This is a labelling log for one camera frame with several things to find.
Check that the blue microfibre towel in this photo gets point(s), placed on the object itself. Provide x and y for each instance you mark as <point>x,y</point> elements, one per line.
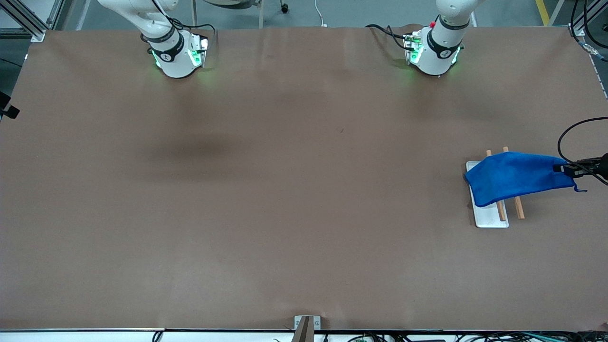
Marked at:
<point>513,178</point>

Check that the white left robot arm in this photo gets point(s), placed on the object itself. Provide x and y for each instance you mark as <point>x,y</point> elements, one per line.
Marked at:
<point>434,59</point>

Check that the grey office chair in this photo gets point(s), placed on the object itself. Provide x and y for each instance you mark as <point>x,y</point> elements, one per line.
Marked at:
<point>232,3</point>

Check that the brown bar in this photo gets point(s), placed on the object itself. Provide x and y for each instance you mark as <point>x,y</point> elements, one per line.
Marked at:
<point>303,330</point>

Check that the aluminium frame post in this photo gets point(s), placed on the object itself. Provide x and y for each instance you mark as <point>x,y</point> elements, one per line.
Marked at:
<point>28,21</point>
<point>577,28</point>

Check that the grey metal bracket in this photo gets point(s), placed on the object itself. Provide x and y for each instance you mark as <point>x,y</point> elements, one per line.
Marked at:
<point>316,323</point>

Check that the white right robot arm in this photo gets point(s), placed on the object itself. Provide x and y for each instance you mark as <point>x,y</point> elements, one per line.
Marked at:
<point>173,61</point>

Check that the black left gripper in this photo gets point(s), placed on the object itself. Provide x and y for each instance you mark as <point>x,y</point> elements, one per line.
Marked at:
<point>599,166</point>

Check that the white rack with wooden bars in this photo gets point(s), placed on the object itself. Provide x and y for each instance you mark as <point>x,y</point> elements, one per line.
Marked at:
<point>491,218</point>

